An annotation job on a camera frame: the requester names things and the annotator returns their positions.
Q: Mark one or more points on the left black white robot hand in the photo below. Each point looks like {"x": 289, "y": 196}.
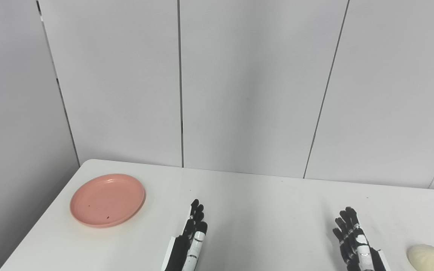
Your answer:
{"x": 181, "y": 252}

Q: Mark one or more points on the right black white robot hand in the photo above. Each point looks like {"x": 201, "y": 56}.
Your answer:
{"x": 356, "y": 252}

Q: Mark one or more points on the cream steamed bun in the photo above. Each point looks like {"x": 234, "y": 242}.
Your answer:
{"x": 428, "y": 259}

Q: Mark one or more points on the pink round plate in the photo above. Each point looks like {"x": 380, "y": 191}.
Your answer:
{"x": 107, "y": 200}

